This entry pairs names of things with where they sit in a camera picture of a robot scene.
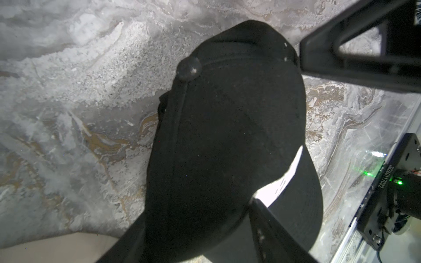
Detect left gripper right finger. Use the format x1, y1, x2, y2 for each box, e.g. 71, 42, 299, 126
299, 0, 421, 93

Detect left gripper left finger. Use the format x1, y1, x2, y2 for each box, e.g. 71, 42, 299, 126
249, 199, 317, 263

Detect black cap with label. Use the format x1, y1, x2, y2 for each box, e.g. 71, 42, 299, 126
140, 20, 323, 263

